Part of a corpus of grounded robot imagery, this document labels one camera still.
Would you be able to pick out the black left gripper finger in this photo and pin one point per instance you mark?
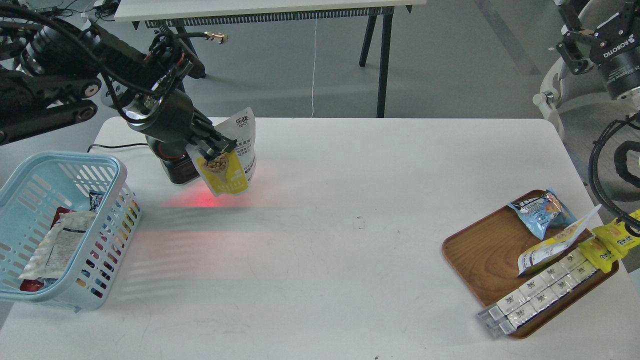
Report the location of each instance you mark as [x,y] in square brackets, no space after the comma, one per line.
[207,146]
[202,126]

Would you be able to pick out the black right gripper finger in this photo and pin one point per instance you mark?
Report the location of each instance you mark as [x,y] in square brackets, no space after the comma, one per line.
[578,15]
[626,20]

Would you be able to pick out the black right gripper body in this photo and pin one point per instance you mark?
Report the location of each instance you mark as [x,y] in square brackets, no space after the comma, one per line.
[619,65]

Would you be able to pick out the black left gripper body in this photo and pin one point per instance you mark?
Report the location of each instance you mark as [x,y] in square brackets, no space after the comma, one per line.
[169,120]

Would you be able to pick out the yellow white bean snack pouch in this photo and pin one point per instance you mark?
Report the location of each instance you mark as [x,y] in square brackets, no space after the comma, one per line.
[231,171]

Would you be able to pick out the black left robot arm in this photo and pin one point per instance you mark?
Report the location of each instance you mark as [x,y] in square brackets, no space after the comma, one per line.
[61,67]

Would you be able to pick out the dark blue snack in basket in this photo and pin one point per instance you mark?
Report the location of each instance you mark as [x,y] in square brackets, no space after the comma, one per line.
[95,200]

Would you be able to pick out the light blue plastic basket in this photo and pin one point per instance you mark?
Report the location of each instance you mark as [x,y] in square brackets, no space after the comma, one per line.
[42,185]

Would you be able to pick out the blue snack bag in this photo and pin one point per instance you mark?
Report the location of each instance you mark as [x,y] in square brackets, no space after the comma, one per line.
[542,212]

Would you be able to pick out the white snack pack in basket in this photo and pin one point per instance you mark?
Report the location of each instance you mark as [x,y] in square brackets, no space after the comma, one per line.
[55,252]

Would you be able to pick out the yellow cartoon snack bag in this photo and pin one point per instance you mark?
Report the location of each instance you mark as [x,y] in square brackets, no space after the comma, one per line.
[609,243]

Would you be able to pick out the black barcode scanner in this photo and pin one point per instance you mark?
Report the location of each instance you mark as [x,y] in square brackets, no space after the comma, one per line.
[175,159]

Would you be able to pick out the white background table black legs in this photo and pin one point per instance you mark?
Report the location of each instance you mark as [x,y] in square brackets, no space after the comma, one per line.
[180,14]

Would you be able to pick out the silver white biscuit pack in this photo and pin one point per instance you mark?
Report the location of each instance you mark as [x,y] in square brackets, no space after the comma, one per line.
[537,295]

